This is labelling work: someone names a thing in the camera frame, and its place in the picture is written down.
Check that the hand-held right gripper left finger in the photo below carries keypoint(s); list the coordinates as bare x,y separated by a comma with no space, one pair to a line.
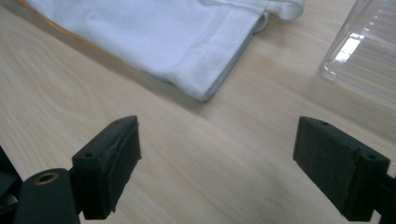
106,168

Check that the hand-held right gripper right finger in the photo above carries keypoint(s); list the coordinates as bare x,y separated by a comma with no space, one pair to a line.
330,165

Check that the clear plastic container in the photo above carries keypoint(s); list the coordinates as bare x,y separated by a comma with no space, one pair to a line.
364,49

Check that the white plastic bag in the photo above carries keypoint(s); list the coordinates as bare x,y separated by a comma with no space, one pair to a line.
162,40

